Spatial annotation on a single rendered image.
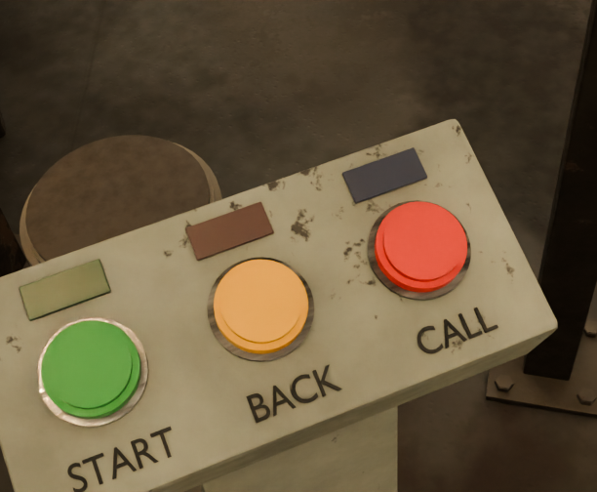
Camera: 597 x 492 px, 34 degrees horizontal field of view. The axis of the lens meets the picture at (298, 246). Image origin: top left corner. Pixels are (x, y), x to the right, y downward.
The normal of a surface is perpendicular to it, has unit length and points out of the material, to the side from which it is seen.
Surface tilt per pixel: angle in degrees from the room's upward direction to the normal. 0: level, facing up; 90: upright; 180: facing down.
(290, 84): 0
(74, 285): 20
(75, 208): 0
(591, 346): 0
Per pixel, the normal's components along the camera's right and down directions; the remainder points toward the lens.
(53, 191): -0.08, -0.61
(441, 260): 0.05, -0.33
